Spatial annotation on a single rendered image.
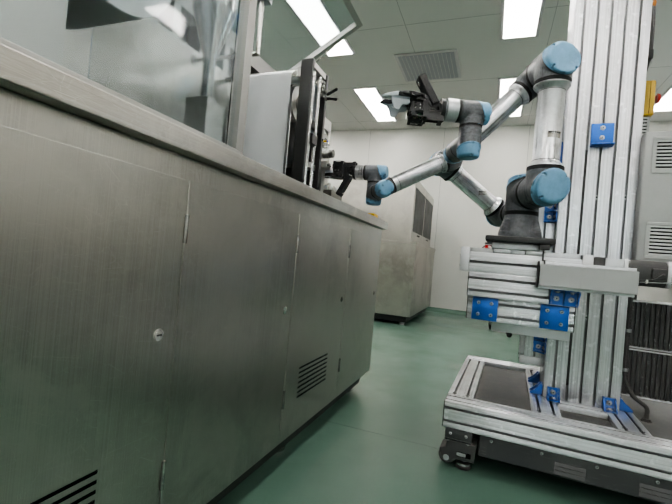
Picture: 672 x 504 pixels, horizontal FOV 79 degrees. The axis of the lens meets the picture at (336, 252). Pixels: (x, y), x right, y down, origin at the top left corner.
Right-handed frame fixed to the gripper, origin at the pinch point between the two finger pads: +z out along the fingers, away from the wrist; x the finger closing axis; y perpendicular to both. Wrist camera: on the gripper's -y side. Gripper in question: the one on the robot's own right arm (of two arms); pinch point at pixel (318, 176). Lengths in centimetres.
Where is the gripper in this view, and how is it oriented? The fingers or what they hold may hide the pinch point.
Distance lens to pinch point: 209.8
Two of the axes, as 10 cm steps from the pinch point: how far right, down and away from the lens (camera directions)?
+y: 0.9, -10.0, 0.1
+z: -9.3, -0.8, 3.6
